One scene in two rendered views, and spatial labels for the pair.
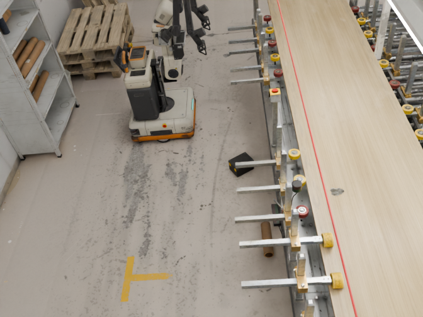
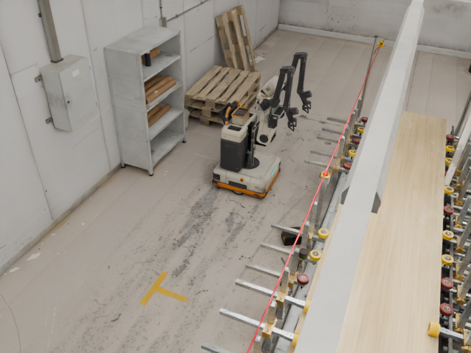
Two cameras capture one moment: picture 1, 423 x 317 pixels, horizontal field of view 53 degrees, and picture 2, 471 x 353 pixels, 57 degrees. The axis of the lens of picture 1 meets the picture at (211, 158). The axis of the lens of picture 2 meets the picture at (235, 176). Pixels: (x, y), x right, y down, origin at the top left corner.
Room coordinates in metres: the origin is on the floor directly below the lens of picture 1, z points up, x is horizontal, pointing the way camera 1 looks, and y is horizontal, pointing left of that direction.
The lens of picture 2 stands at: (-0.45, -0.56, 3.17)
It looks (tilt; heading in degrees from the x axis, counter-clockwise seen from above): 36 degrees down; 15
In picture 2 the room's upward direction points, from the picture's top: 2 degrees clockwise
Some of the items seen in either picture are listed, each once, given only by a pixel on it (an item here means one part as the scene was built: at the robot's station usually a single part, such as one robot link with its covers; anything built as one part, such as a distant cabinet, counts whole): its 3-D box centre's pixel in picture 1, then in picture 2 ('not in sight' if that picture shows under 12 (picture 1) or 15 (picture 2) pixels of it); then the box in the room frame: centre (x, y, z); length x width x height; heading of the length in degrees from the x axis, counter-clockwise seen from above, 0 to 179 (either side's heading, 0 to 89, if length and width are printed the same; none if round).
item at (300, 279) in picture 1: (301, 278); (269, 326); (1.10, -0.37, 0.95); 0.14 x 0.06 x 0.05; 174
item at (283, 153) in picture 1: (282, 177); (303, 246); (1.87, -0.45, 0.89); 0.04 x 0.04 x 0.48; 84
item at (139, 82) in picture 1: (146, 81); (241, 138); (3.70, 0.53, 0.59); 0.55 x 0.34 x 0.83; 174
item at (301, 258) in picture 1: (299, 279); (270, 328); (1.12, -0.37, 0.90); 0.04 x 0.04 x 0.48; 84
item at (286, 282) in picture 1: (289, 282); (258, 324); (1.09, -0.31, 0.95); 0.50 x 0.04 x 0.04; 84
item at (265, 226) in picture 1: (267, 239); not in sight; (1.98, -0.35, 0.04); 0.30 x 0.08 x 0.08; 174
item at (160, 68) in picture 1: (170, 68); (264, 134); (3.73, 0.27, 0.68); 0.28 x 0.27 x 0.25; 174
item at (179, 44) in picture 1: (177, 42); (275, 113); (3.66, 0.15, 0.99); 0.28 x 0.16 x 0.22; 174
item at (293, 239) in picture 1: (294, 238); (282, 295); (1.35, -0.40, 0.95); 0.14 x 0.06 x 0.05; 174
